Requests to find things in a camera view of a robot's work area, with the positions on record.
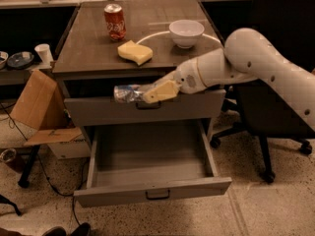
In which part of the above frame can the yellow sponge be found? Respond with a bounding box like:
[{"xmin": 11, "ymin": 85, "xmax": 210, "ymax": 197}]
[{"xmin": 117, "ymin": 40, "xmax": 153, "ymax": 66}]

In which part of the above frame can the grey bottom drawer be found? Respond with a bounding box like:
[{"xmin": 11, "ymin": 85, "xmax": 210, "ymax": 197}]
[{"xmin": 75, "ymin": 120, "xmax": 231, "ymax": 207}]

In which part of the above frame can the brown cup on floor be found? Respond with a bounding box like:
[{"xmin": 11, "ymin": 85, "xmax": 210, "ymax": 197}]
[{"xmin": 0, "ymin": 148, "xmax": 26, "ymax": 173}]

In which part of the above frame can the black table leg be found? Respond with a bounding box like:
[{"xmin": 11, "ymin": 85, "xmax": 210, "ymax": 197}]
[{"xmin": 18, "ymin": 146, "xmax": 39, "ymax": 188}]

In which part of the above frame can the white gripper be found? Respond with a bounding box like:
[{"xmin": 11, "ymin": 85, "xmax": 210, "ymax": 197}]
[{"xmin": 142, "ymin": 58, "xmax": 206, "ymax": 103}]

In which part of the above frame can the white bowl at left edge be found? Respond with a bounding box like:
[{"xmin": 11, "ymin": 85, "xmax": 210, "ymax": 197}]
[{"xmin": 0, "ymin": 51, "xmax": 9, "ymax": 70}]

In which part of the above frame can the black shoe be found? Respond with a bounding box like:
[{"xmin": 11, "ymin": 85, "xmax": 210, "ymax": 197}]
[{"xmin": 42, "ymin": 222, "xmax": 91, "ymax": 236}]

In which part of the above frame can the grey drawer cabinet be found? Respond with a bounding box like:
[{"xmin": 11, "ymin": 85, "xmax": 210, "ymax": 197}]
[{"xmin": 51, "ymin": 0, "xmax": 233, "ymax": 143}]

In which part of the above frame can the grey middle drawer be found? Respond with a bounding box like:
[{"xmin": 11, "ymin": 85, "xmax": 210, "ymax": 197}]
[{"xmin": 65, "ymin": 89, "xmax": 225, "ymax": 127}]

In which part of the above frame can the grey drawer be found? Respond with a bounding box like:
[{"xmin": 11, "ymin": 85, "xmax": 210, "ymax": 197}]
[
  {"xmin": 75, "ymin": 120, "xmax": 231, "ymax": 207},
  {"xmin": 65, "ymin": 89, "xmax": 225, "ymax": 127}
]

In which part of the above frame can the dark round plate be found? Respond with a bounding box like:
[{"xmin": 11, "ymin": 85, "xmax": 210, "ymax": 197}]
[{"xmin": 7, "ymin": 51, "xmax": 34, "ymax": 70}]

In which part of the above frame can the black floor cable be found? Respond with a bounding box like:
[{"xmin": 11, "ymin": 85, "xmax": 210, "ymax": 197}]
[{"xmin": 0, "ymin": 102, "xmax": 90, "ymax": 226}]

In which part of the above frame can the white paper cup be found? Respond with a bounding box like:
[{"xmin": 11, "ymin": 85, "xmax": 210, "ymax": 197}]
[{"xmin": 34, "ymin": 43, "xmax": 53, "ymax": 64}]

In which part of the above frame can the orange soda can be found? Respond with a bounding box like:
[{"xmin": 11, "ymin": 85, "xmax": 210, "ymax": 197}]
[{"xmin": 104, "ymin": 4, "xmax": 126, "ymax": 40}]

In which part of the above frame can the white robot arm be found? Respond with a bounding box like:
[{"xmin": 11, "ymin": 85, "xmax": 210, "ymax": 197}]
[{"xmin": 143, "ymin": 29, "xmax": 315, "ymax": 129}]

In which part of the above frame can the black office chair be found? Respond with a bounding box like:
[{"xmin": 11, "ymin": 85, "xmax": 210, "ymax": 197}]
[{"xmin": 211, "ymin": 0, "xmax": 315, "ymax": 183}]

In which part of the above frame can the brown cardboard box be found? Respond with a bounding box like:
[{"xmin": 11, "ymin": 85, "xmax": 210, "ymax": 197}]
[{"xmin": 11, "ymin": 70, "xmax": 91, "ymax": 159}]

